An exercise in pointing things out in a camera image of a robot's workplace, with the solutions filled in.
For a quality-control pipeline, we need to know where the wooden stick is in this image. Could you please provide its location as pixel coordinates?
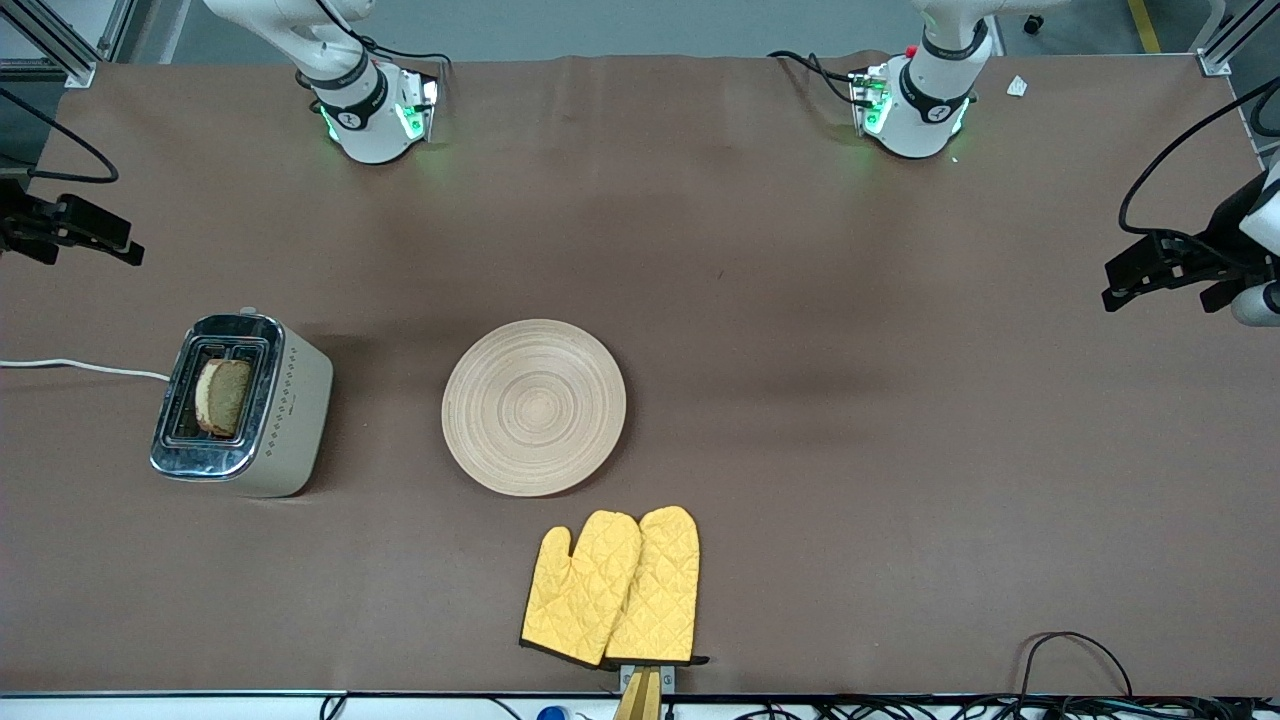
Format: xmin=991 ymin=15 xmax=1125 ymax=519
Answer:
xmin=613 ymin=668 xmax=663 ymax=720

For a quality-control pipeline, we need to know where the black arm base cable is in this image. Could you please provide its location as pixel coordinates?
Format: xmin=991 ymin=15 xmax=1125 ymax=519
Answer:
xmin=768 ymin=49 xmax=871 ymax=107
xmin=295 ymin=0 xmax=453 ymax=111

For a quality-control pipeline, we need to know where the cream and chrome toaster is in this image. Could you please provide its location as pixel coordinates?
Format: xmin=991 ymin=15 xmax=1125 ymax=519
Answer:
xmin=150 ymin=307 xmax=334 ymax=498

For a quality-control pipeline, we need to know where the round wooden plate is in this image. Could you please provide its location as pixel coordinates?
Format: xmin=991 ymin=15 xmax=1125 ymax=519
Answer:
xmin=441 ymin=319 xmax=628 ymax=498

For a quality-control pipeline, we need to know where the black cable bundle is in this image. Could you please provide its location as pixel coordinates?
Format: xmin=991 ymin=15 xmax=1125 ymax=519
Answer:
xmin=740 ymin=694 xmax=1280 ymax=720

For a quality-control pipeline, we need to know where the yellow quilted oven mitt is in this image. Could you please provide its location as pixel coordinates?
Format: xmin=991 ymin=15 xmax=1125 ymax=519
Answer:
xmin=520 ymin=510 xmax=643 ymax=668
xmin=604 ymin=505 xmax=711 ymax=668

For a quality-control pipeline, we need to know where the black cable loop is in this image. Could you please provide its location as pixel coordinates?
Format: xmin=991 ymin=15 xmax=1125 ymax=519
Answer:
xmin=1018 ymin=631 xmax=1136 ymax=701

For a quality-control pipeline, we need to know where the aluminium frame post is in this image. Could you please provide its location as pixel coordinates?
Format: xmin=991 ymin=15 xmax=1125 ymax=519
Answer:
xmin=1197 ymin=0 xmax=1280 ymax=78
xmin=0 ymin=0 xmax=136 ymax=89

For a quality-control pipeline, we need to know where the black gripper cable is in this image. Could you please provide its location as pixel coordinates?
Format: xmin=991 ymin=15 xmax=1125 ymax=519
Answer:
xmin=1118 ymin=78 xmax=1280 ymax=241
xmin=0 ymin=86 xmax=121 ymax=186

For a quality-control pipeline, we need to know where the white toaster power cable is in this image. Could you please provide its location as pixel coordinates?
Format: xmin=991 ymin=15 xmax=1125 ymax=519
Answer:
xmin=0 ymin=358 xmax=171 ymax=383

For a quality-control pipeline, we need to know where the brown toast slice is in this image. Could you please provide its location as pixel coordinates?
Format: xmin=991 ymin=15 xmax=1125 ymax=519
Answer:
xmin=194 ymin=358 xmax=253 ymax=438

